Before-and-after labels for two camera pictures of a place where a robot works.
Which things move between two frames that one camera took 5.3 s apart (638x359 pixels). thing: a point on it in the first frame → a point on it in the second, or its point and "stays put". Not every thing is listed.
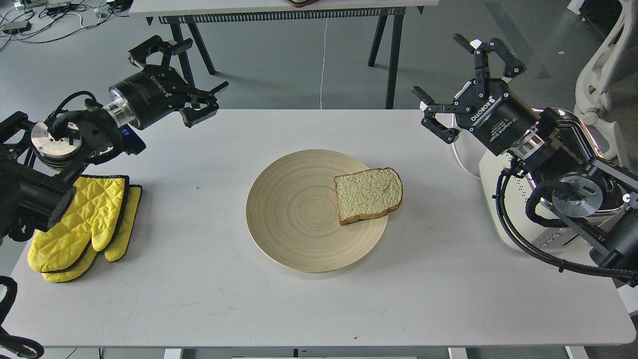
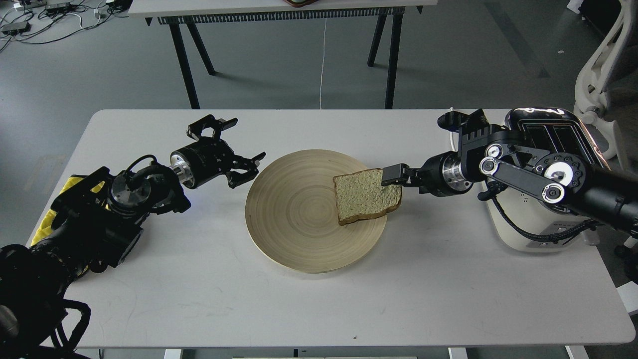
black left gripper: (158, 90) → (198, 162)
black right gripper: (500, 118) → (444, 176)
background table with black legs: (188, 19) stays put
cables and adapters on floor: (37, 21) stays put
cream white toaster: (519, 198) stays put
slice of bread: (368, 193) stays put
